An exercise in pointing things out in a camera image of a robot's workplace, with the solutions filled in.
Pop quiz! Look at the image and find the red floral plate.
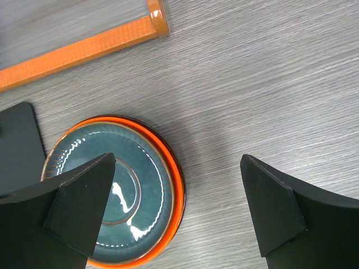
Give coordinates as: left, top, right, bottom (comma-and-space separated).
112, 114, 186, 225

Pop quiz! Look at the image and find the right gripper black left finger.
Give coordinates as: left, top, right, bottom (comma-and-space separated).
1, 153, 116, 268

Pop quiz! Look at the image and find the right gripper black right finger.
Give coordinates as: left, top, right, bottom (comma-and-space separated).
240, 155, 358, 268

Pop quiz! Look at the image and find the black clipboard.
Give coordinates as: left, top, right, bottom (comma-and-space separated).
0, 102, 46, 196

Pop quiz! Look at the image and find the orange wooden shelf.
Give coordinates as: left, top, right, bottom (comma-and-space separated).
1, 1, 170, 92

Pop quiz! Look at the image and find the orange plate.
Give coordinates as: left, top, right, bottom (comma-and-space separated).
56, 116, 185, 267

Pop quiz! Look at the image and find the dark teal plate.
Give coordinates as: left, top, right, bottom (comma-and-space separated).
41, 122, 175, 264

